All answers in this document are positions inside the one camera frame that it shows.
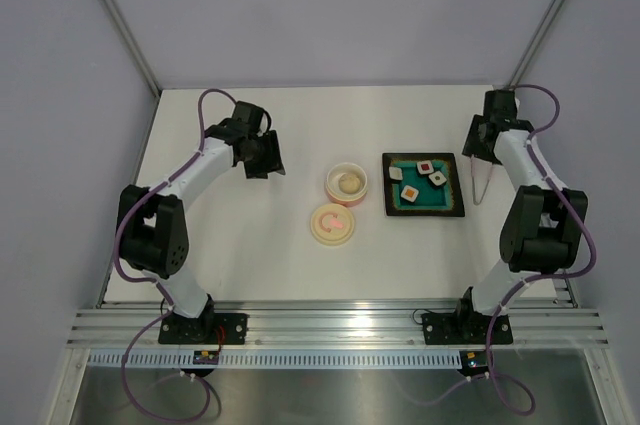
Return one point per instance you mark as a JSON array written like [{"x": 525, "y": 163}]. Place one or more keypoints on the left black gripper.
[{"x": 272, "y": 163}]

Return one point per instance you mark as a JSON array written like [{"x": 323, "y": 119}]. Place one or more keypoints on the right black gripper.
[{"x": 471, "y": 145}]

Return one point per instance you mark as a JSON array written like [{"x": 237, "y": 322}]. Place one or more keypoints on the pink handled metal tongs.
[{"x": 481, "y": 174}]

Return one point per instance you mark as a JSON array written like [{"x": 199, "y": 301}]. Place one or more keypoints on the pink round lunch box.
[{"x": 331, "y": 184}]

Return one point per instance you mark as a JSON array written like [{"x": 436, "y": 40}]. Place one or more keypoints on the cream dumpling food piece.
[{"x": 349, "y": 183}]

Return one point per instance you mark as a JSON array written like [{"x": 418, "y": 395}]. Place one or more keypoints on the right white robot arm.
[{"x": 542, "y": 231}]

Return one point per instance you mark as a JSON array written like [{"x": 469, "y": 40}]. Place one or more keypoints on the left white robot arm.
[{"x": 152, "y": 232}]

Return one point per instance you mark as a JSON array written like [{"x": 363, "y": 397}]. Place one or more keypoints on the green centre sushi piece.
[{"x": 437, "y": 178}]

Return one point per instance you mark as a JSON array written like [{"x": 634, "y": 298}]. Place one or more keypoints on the red centre sushi piece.
[{"x": 425, "y": 167}]

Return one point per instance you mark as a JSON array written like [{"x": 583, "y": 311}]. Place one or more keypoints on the black and teal square plate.
[{"x": 446, "y": 201}]

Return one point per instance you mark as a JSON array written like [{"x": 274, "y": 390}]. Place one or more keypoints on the orange centre sushi piece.
[{"x": 409, "y": 193}]

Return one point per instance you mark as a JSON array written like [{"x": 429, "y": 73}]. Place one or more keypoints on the white sushi piece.
[{"x": 395, "y": 173}]

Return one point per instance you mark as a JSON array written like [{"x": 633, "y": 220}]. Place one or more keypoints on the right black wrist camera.
[{"x": 500, "y": 105}]

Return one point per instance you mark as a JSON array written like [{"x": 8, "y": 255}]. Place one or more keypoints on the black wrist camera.
[
  {"x": 253, "y": 119},
  {"x": 500, "y": 105}
]

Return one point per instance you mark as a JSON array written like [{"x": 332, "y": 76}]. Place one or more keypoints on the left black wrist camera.
[{"x": 253, "y": 119}]

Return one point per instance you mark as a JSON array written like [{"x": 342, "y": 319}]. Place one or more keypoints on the cream lid with pink handle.
[{"x": 332, "y": 224}]

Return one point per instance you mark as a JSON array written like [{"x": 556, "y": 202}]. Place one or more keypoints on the right side aluminium rail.
[{"x": 543, "y": 228}]

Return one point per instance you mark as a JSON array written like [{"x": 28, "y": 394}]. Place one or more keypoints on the aluminium rail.
[
  {"x": 543, "y": 228},
  {"x": 360, "y": 324}
]

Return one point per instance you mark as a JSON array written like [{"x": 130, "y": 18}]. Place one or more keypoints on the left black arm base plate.
[{"x": 235, "y": 327}]

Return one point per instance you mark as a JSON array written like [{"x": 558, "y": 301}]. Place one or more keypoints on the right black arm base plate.
[{"x": 451, "y": 329}]

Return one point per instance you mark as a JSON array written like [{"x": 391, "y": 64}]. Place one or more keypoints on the right aluminium frame post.
[{"x": 536, "y": 42}]

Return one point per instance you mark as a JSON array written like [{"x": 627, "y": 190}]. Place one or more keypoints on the aluminium frame post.
[
  {"x": 131, "y": 46},
  {"x": 536, "y": 42}
]

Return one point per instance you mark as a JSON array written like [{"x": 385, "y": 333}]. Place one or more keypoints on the aluminium front rail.
[{"x": 360, "y": 324}]

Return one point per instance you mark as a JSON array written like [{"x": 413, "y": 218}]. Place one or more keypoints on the white slotted cable duct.
[{"x": 280, "y": 359}]

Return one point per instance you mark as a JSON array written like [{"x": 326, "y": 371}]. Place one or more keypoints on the left aluminium frame post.
[{"x": 131, "y": 46}]

